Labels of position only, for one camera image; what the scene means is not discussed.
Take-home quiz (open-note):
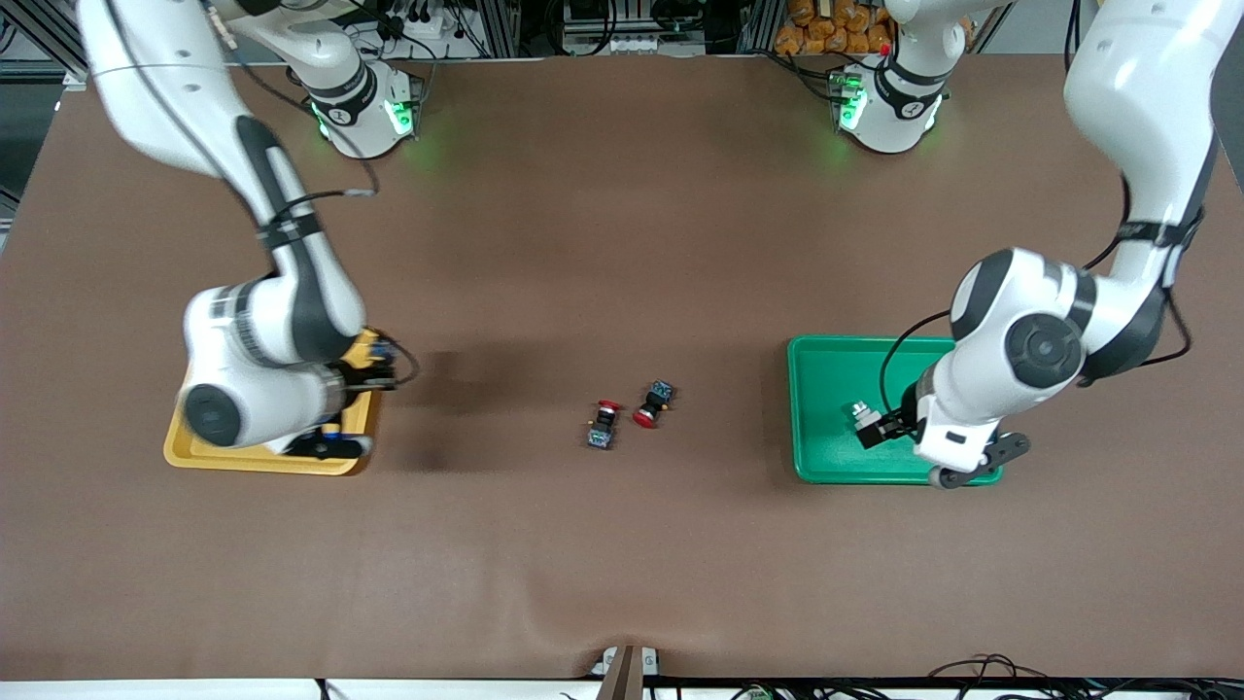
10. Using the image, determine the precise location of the green plastic tray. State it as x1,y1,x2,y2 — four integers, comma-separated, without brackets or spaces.
786,335,1004,486

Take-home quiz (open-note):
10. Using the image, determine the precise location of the yellow plastic tray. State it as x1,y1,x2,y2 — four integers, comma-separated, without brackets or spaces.
163,327,382,476

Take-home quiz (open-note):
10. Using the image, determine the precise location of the red mushroom push button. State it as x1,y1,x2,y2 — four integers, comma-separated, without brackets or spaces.
632,379,676,430
585,399,624,451

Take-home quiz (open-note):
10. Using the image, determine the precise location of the brown table mat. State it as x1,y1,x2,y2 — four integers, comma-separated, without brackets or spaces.
0,53,1244,682

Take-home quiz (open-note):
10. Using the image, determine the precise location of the pile of orange packets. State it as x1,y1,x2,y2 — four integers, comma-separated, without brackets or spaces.
775,0,892,55

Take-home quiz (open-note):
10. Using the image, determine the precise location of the white power strip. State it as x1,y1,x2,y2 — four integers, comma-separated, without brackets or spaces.
564,33,722,56

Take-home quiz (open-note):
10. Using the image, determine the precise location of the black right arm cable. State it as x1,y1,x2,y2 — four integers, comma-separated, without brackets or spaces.
199,0,380,244

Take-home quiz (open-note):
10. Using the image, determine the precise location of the black cable bundle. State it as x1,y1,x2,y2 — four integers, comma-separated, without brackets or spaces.
923,653,1244,700

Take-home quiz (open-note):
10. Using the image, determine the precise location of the camera mount post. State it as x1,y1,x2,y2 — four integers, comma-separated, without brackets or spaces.
591,644,664,700

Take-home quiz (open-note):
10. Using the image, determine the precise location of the aluminium frame post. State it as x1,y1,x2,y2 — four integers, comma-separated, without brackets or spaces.
734,0,780,55
481,0,528,57

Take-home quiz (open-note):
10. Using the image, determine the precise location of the aluminium frame rail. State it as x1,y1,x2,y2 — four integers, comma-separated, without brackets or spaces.
0,0,93,90

